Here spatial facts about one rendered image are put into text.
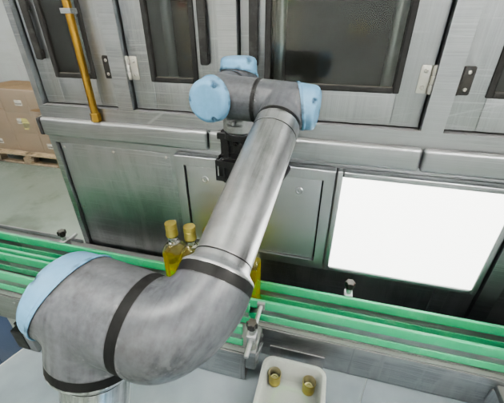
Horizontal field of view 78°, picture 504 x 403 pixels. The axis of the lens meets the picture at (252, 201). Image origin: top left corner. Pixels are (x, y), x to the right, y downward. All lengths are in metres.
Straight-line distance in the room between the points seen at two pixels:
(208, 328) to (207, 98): 0.36
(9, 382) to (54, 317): 0.86
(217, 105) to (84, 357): 0.39
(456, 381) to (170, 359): 0.87
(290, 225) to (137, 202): 0.55
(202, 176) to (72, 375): 0.65
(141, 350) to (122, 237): 0.98
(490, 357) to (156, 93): 1.12
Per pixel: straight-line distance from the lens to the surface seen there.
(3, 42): 5.87
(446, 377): 1.08
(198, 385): 1.05
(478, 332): 1.10
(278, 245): 1.00
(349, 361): 1.04
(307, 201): 0.89
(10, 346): 1.70
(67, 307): 0.40
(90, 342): 0.38
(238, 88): 0.55
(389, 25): 0.82
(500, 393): 1.10
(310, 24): 0.82
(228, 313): 0.35
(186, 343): 0.35
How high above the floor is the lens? 1.66
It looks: 31 degrees down
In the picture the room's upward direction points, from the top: straight up
